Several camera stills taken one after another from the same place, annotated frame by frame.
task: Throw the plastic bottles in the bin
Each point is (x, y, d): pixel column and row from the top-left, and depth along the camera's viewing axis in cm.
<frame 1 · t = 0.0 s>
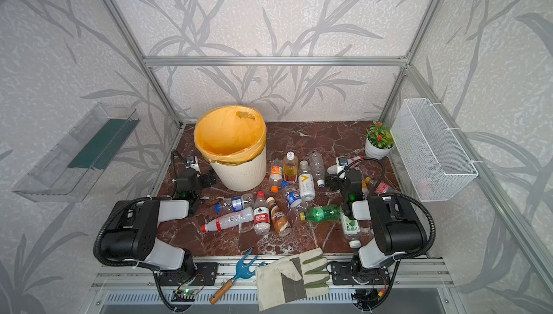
left hand: (201, 169, 94), fingers open
right hand: (336, 168, 95), fingers open
white plastic trash bin: (241, 178, 93), point 7 cm above the table
yellow bin liner bag: (230, 135, 96), point 17 cm above the table
potted plant white pot: (379, 141, 96), point 15 cm above the table
green plastic soda bottle: (320, 214, 84), point 6 cm above the table
lime label clear bottle: (351, 230, 82), point 4 cm above the table
red cap white label bottle: (230, 220, 82), point 6 cm above the table
red label water bottle: (261, 214, 83), point 7 cm above the table
brown coffee drink bottle: (279, 218, 83), point 5 cm above the table
blue label bottle left: (236, 203, 87), point 6 cm above the table
blue pepsi label bottle centre: (293, 199, 88), point 6 cm above the table
white label vitamin bottle: (306, 182, 93), point 6 cm above the table
orange cap small bottle: (276, 175, 98), point 3 cm above the table
yellow liquid bottle: (290, 168, 92), point 10 cm above the table
clear empty bottle: (317, 168, 98), point 5 cm above the table

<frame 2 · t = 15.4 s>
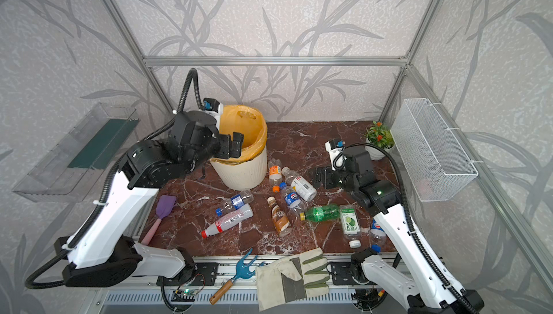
left hand: (230, 135, 61), fingers open
right hand: (318, 167, 72), fingers open
white label vitamin bottle: (299, 184, 91), point 7 cm above the table
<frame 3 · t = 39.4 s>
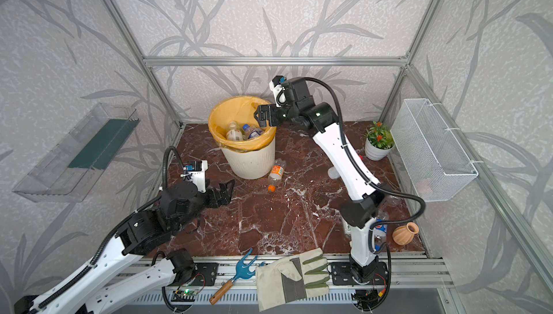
left hand: (225, 183, 68), fingers open
right hand: (263, 111, 71), fingers open
blue pepsi label bottle centre: (253, 132, 98), point 17 cm above the table
white label vitamin bottle: (234, 135, 88), point 23 cm above the table
small terracotta vase: (404, 235, 76), point 9 cm above the table
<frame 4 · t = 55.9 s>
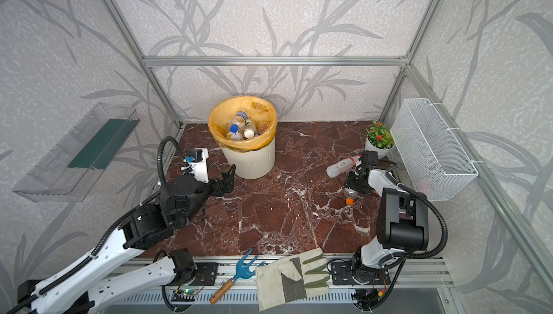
left hand: (224, 167, 65), fingers open
right hand: (349, 182, 95), fingers open
blue cap pepsi bottle front: (234, 134, 88), point 23 cm above the table
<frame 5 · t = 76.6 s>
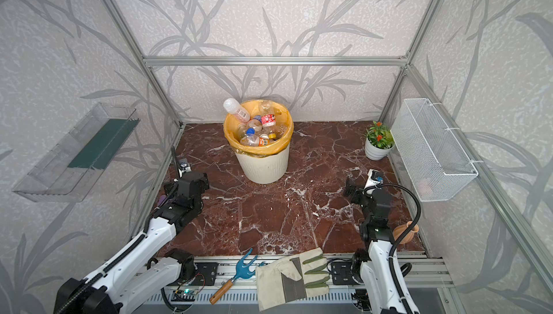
left hand: (186, 176, 81), fingers open
right hand: (358, 179, 83), fingers open
blue cap pepsi bottle front: (250, 139, 80), point 28 cm above the table
